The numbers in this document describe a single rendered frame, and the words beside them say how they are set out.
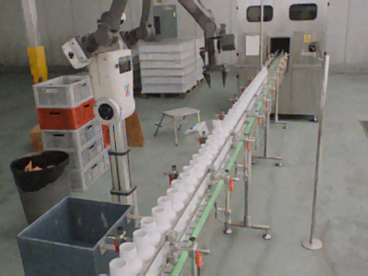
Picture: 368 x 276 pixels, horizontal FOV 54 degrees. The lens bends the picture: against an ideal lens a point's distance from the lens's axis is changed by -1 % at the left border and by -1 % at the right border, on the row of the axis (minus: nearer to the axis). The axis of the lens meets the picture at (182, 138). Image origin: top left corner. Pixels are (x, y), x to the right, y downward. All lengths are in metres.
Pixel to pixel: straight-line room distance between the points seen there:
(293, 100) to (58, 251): 5.12
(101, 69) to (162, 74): 6.13
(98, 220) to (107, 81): 0.74
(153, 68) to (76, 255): 7.00
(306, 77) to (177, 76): 3.04
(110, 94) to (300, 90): 4.39
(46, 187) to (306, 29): 4.38
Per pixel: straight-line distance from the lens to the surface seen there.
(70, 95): 3.61
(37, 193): 2.97
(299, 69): 5.93
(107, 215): 1.57
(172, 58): 7.94
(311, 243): 2.96
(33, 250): 1.42
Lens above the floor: 1.64
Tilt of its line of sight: 18 degrees down
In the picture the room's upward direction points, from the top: 3 degrees counter-clockwise
